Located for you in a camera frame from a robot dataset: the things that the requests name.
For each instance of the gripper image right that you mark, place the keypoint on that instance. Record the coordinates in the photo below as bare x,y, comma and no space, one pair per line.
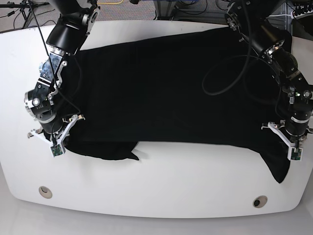
295,141

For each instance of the white power strip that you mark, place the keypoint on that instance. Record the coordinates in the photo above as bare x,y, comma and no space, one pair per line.
302,11

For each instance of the robot arm image right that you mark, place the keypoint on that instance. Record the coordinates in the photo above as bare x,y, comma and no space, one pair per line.
250,19

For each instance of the aluminium frame rack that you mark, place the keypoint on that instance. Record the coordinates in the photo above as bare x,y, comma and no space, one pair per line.
202,11

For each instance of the left table cable grommet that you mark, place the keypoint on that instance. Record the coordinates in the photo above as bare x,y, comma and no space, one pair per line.
45,192

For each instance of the wrist camera board image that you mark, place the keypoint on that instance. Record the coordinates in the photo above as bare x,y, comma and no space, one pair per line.
296,154
57,150

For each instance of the black printed T-shirt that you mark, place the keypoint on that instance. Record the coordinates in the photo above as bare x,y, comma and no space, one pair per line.
157,90

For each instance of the wrist camera board image left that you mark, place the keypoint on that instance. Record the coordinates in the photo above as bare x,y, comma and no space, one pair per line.
57,150

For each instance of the black tripod stand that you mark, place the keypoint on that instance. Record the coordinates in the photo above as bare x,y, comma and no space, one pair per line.
23,8

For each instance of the table cable grommet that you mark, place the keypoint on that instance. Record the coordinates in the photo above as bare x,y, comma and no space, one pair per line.
45,192
260,201

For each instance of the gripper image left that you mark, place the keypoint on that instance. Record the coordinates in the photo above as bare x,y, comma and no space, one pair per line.
55,133

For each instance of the right table cable grommet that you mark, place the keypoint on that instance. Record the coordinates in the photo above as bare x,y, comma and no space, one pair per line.
260,201

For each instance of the wrist camera board image right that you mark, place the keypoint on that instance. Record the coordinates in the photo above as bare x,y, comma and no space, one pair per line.
296,154

